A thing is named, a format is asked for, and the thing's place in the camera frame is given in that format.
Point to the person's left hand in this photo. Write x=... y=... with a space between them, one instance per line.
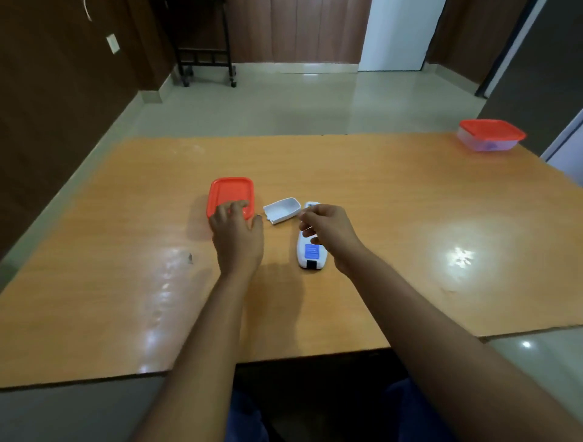
x=237 y=246

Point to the person's right hand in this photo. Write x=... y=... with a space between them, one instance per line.
x=335 y=236

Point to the person's right thumb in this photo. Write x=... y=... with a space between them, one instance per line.
x=308 y=231

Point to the person's left thumb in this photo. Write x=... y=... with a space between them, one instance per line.
x=258 y=226

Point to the white device with blue label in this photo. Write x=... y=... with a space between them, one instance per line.
x=310 y=255

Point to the orange lidded food container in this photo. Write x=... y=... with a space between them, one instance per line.
x=230 y=190

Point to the person's right forearm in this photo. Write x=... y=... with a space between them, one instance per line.
x=437 y=359

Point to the person's left forearm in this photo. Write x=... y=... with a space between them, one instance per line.
x=205 y=359

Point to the white battery cover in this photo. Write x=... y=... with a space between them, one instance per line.
x=283 y=210

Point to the black wheeled cart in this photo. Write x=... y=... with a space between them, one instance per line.
x=205 y=54

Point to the person's left leg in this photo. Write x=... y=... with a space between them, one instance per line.
x=243 y=416

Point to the person's leg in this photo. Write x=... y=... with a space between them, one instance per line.
x=416 y=412
x=243 y=416

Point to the clear container with orange lid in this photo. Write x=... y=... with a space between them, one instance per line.
x=491 y=134

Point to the person's right leg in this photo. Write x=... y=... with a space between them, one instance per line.
x=416 y=412

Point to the white door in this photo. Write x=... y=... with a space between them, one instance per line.
x=398 y=34

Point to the white appliance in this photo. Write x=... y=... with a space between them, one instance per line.
x=567 y=150

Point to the dark grey cabinet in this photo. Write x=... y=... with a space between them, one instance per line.
x=537 y=63

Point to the white wall socket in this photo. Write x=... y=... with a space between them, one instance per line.
x=113 y=44

